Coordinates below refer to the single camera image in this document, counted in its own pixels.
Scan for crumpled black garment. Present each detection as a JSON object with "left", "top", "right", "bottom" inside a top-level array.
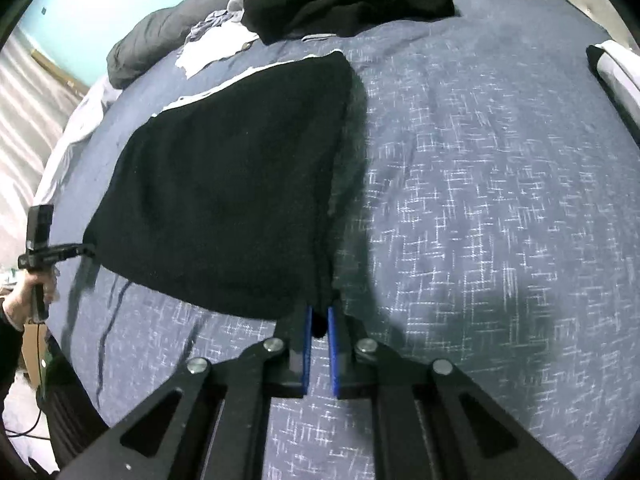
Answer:
[{"left": 241, "top": 0, "right": 456, "bottom": 46}]

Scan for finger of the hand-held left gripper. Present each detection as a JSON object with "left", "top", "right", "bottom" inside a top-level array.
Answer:
[{"left": 50, "top": 242, "right": 97, "bottom": 261}]

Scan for person's left forearm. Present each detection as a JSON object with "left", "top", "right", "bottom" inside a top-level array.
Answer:
[{"left": 0, "top": 317, "right": 26, "bottom": 421}]

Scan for blue-grey crumpled garment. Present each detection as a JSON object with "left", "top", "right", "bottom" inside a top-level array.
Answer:
[{"left": 182, "top": 10, "right": 236, "bottom": 46}]

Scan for folded white garment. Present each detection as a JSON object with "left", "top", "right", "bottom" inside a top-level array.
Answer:
[{"left": 585, "top": 39, "right": 640, "bottom": 106}]

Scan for black sweater with white trim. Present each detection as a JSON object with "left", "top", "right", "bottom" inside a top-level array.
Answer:
[{"left": 82, "top": 50, "right": 356, "bottom": 338}]

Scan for black ribbed suitcase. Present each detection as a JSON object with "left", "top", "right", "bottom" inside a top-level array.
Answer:
[{"left": 37, "top": 340, "right": 113, "bottom": 473}]

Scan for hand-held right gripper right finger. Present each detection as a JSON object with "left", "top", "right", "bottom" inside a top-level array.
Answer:
[{"left": 327, "top": 302, "right": 576, "bottom": 480}]

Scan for beige striped curtain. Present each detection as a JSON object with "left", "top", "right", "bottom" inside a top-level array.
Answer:
[{"left": 0, "top": 25, "right": 91, "bottom": 271}]

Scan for white t-shirt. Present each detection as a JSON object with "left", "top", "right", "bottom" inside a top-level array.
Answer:
[{"left": 175, "top": 24, "right": 261, "bottom": 80}]

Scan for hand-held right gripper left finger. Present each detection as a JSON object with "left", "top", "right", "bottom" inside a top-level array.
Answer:
[{"left": 57, "top": 302, "right": 315, "bottom": 480}]

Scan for dark grey rolled duvet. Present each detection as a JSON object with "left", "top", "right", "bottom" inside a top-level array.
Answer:
[{"left": 107, "top": 0, "right": 556, "bottom": 90}]

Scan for person's left hand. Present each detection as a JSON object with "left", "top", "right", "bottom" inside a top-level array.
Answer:
[{"left": 0, "top": 267, "right": 60, "bottom": 332}]

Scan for wooden window frame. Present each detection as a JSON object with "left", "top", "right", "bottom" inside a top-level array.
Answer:
[{"left": 31, "top": 47, "right": 91, "bottom": 96}]

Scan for light grey sheet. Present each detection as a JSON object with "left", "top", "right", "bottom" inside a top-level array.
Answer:
[{"left": 32, "top": 75, "right": 123, "bottom": 211}]

